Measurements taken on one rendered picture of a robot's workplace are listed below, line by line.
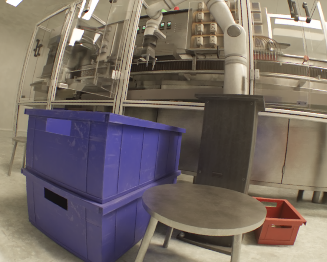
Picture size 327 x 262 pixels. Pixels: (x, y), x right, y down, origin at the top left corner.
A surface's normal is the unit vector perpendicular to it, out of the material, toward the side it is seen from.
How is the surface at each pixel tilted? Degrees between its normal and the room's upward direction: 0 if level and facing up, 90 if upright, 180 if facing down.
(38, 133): 90
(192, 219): 0
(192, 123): 90
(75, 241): 90
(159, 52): 90
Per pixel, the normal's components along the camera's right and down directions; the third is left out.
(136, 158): 0.92, 0.10
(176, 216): 0.11, -0.99
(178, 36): -0.40, -0.05
